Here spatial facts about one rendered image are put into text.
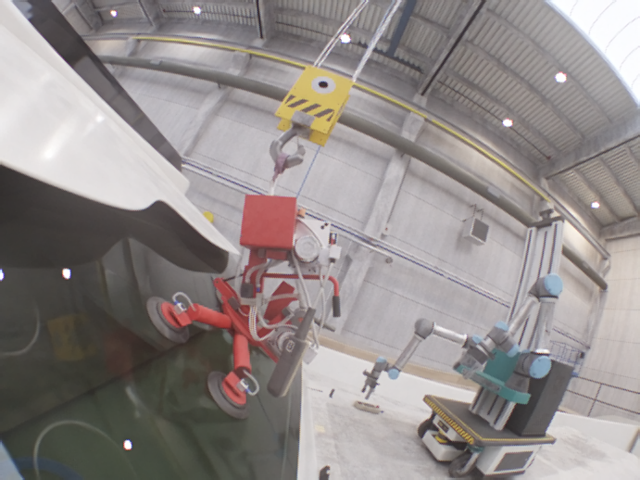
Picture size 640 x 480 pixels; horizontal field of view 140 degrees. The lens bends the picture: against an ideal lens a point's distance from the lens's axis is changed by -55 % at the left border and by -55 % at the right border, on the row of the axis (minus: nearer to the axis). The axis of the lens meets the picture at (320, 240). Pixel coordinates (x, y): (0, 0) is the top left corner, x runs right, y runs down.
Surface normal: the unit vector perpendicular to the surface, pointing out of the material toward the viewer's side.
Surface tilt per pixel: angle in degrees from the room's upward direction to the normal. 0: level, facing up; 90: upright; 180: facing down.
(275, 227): 90
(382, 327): 90
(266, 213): 90
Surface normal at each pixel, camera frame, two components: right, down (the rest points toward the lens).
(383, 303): 0.07, -0.13
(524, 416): -0.91, -0.40
